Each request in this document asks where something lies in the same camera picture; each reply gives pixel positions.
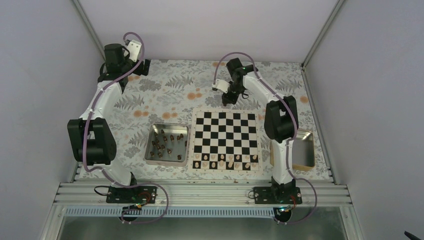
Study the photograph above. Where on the floral patterned table mat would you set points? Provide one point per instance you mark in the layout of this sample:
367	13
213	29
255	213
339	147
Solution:
172	89

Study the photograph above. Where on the aluminium rail frame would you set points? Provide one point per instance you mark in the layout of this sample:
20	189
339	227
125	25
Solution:
207	194

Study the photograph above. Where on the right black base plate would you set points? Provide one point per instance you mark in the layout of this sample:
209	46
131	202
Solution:
265	195

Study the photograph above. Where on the silver metal tray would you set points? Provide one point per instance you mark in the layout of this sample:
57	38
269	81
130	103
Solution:
169	149

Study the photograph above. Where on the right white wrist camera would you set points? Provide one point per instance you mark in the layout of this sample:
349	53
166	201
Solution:
221	85

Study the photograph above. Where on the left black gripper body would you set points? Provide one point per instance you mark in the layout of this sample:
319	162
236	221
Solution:
139	71

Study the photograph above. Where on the gold rimmed metal tray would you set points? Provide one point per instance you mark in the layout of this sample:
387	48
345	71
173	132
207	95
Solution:
298	152

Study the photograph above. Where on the black white chessboard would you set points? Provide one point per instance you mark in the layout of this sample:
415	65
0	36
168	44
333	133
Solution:
221	135

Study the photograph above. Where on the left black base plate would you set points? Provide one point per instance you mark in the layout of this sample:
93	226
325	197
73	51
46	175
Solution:
137	195

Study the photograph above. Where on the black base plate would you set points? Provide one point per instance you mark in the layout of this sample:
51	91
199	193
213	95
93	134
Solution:
137	195
265	195

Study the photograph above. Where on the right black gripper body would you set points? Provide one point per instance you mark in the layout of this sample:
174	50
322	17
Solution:
233	99

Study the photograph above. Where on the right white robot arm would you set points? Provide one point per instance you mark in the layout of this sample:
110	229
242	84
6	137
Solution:
280	122

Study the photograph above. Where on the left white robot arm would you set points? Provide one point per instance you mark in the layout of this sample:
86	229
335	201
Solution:
91	138

